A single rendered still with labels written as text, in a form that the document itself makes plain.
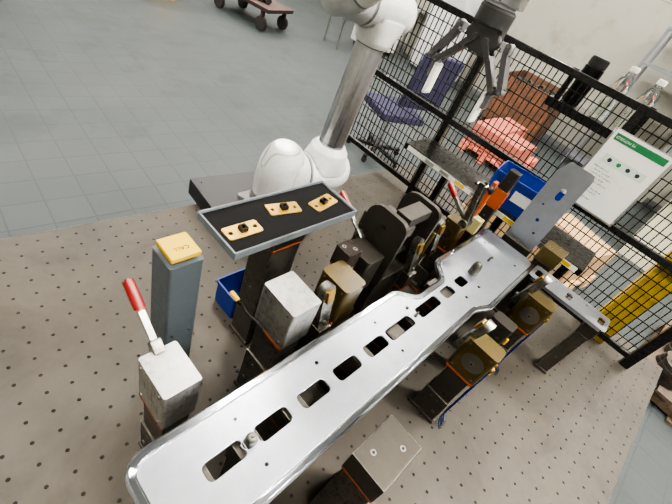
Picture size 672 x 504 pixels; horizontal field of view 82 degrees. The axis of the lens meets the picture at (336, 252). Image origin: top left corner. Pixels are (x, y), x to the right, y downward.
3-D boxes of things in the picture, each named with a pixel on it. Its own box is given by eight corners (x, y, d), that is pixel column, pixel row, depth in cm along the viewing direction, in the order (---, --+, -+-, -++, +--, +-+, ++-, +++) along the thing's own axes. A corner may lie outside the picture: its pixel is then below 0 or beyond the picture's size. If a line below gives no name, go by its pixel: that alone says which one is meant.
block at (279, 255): (243, 345, 114) (278, 233, 86) (228, 325, 117) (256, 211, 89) (270, 330, 121) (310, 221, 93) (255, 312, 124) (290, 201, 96)
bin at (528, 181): (544, 236, 155) (567, 211, 147) (479, 194, 164) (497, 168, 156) (552, 223, 167) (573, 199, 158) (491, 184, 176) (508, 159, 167)
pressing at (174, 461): (188, 606, 51) (189, 604, 50) (112, 461, 60) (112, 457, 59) (535, 266, 144) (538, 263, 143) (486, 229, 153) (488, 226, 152)
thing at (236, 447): (222, 513, 84) (245, 465, 65) (209, 493, 86) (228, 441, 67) (241, 496, 87) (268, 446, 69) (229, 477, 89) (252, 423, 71)
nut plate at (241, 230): (230, 241, 78) (231, 237, 77) (220, 229, 79) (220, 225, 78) (264, 231, 83) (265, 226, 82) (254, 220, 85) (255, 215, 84)
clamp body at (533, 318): (493, 379, 137) (561, 321, 115) (466, 354, 141) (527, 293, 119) (500, 370, 141) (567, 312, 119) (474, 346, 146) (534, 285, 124)
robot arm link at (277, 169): (244, 179, 153) (257, 130, 139) (284, 178, 164) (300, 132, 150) (261, 206, 145) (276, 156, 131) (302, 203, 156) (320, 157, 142)
